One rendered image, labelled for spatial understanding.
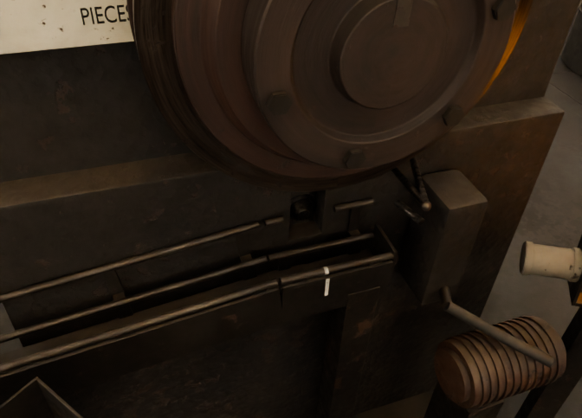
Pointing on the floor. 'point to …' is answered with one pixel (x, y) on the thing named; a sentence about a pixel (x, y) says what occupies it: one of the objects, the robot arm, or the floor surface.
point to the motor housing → (492, 369)
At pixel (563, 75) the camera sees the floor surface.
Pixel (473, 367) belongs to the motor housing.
